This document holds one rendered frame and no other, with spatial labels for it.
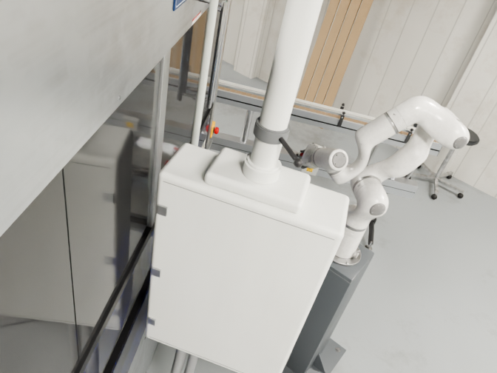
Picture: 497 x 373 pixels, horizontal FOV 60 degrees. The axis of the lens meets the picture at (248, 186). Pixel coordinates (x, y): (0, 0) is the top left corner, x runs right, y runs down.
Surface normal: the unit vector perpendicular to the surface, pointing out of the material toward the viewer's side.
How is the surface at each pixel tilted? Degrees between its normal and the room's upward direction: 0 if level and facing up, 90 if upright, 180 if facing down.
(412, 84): 90
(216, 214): 90
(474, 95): 90
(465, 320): 0
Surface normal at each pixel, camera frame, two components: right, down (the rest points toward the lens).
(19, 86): 0.97, 0.24
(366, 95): -0.61, 0.38
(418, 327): 0.19, -0.78
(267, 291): -0.28, 0.54
